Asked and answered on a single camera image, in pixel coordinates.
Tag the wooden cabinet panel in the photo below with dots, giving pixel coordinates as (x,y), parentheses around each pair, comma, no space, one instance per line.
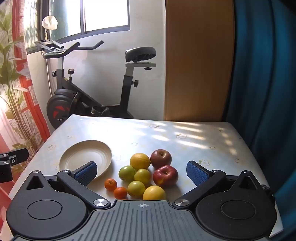
(196,58)

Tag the grey wall pipe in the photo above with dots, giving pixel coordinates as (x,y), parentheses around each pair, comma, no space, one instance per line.
(49,76)

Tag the green apple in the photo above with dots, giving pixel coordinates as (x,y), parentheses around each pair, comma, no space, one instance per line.
(126,172)

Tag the yellow lemon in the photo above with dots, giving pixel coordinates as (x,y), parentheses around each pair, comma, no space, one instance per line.
(140,161)

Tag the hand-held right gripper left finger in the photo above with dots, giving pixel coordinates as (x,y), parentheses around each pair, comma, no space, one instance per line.
(86,173)

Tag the floral red curtain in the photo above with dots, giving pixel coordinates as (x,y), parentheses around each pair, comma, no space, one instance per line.
(13,92)

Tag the dark red apple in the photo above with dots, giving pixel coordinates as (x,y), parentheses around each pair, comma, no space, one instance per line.
(161,158)

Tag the cream round plate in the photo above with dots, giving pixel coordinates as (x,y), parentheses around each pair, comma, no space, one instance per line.
(81,155)

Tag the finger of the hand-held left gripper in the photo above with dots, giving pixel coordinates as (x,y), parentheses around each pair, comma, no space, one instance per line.
(19,155)

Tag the black exercise bike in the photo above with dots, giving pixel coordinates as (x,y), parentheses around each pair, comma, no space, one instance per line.
(62,102)

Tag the black polka-dot cloth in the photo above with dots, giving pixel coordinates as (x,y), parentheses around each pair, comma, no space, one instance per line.
(266,188)

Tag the round yellow citrus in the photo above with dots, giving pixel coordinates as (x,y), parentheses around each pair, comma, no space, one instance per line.
(154,193)

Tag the bright red apple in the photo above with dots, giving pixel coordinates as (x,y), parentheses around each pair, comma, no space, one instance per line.
(165,176)

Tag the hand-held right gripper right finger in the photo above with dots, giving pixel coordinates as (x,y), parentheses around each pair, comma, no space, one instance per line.
(196,173)

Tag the dark framed window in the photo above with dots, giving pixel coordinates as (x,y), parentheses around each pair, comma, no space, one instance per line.
(104,14)

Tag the blue curtain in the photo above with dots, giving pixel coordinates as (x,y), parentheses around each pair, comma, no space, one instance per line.
(266,69)

